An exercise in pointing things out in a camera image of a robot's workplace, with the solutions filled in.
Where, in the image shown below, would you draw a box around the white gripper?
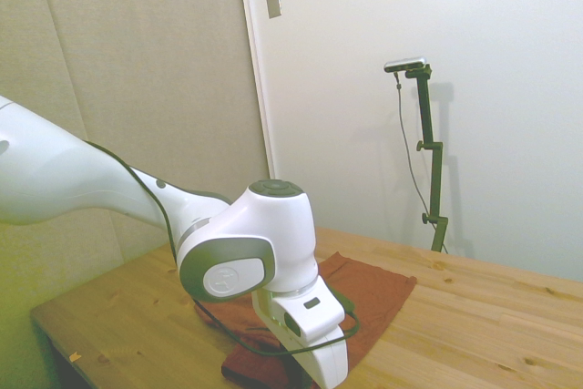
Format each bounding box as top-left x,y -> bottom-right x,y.
291,323 -> 351,389

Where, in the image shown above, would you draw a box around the rust red shorts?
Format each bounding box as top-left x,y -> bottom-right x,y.
194,251 -> 418,389

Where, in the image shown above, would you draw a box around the silver exterior camera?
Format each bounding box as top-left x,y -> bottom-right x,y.
384,56 -> 428,74

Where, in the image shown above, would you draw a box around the black jointed camera stand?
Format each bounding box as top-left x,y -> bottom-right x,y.
404,65 -> 450,252

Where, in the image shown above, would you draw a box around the white door frame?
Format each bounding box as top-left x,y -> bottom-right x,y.
235,0 -> 277,180

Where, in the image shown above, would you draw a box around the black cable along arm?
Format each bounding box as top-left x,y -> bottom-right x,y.
84,138 -> 362,356

